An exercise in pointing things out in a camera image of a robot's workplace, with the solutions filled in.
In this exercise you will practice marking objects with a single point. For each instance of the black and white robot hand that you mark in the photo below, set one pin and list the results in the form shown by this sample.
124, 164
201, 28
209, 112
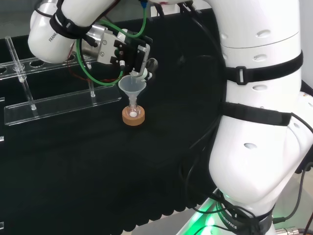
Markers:
137, 54

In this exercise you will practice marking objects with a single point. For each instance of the clear acrylic funnel stand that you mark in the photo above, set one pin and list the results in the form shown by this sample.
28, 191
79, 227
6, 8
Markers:
61, 105

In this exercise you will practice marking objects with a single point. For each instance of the black bench cloth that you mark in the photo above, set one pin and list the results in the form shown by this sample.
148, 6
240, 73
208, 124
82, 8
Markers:
97, 171

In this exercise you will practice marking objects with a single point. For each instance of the clear glass weighing funnel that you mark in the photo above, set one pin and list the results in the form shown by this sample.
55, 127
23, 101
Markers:
152, 66

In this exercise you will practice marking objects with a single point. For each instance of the translucent plastic funnel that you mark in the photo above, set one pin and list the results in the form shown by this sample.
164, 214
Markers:
130, 88

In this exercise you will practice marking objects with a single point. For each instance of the small glass round-bottom flask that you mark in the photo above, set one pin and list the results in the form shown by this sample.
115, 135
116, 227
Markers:
133, 111

